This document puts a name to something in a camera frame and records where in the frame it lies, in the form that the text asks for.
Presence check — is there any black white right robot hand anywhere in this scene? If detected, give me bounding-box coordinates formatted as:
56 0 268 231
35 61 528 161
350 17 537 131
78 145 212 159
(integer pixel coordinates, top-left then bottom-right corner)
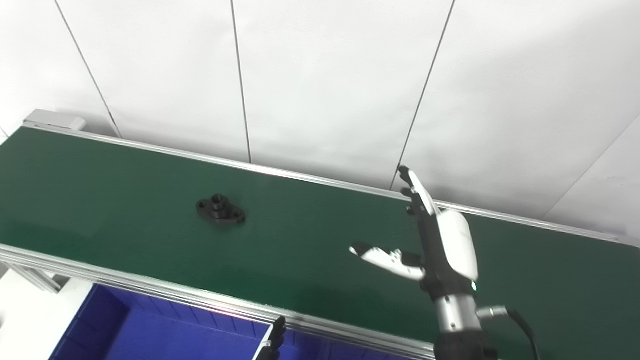
349 166 481 301

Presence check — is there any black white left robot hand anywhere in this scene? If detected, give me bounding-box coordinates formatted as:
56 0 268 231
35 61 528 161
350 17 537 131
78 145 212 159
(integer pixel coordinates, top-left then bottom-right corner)
255 316 287 360

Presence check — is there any black flanged metal part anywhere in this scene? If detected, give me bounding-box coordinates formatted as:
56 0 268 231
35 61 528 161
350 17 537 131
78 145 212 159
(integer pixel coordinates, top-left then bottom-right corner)
196 194 246 227

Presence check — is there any blue plastic bin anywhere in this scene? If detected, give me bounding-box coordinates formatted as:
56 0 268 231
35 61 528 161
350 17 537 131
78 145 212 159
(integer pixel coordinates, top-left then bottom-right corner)
322 337 420 360
48 283 321 360

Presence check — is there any green conveyor belt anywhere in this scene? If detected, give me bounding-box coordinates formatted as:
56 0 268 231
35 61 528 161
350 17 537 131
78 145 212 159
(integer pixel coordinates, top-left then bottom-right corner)
0 126 640 360
0 109 640 360

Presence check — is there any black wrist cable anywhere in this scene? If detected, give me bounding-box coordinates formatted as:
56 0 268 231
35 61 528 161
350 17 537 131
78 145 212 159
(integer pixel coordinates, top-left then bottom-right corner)
477 306 541 360

